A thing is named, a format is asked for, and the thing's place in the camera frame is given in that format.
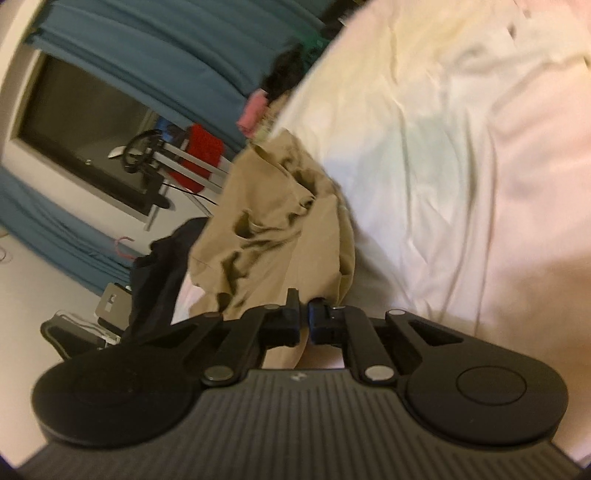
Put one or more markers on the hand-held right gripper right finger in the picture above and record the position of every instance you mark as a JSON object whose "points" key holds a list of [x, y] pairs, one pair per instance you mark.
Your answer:
{"points": [[323, 327]]}

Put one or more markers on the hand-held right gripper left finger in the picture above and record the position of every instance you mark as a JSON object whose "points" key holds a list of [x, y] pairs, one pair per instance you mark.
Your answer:
{"points": [[281, 323]]}

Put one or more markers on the beige pants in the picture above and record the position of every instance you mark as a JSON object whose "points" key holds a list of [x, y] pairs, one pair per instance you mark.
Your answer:
{"points": [[277, 230]]}

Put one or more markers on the black jacket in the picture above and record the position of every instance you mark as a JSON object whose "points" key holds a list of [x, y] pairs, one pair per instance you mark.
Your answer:
{"points": [[152, 286]]}

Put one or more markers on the red garment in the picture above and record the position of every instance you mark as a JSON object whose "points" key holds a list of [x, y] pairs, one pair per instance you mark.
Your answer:
{"points": [[203, 143]]}

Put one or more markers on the tan cloth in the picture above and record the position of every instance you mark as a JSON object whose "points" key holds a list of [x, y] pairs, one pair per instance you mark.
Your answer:
{"points": [[268, 124]]}

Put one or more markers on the bed with white sheet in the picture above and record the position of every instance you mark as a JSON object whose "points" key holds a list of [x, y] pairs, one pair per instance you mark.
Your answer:
{"points": [[461, 184]]}

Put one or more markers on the pink cloth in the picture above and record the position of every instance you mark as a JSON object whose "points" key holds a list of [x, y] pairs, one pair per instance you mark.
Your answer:
{"points": [[253, 113]]}

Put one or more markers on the narrow blue curtain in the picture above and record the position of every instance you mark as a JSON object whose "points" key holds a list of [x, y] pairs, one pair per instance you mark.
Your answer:
{"points": [[55, 240]]}

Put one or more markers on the black cloth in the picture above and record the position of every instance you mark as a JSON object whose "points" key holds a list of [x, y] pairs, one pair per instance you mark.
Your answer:
{"points": [[284, 69]]}

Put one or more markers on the green cloth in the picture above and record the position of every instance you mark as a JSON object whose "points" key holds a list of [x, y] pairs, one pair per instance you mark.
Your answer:
{"points": [[314, 44]]}

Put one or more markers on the wide blue curtain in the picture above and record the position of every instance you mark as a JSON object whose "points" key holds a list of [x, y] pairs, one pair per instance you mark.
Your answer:
{"points": [[161, 46]]}

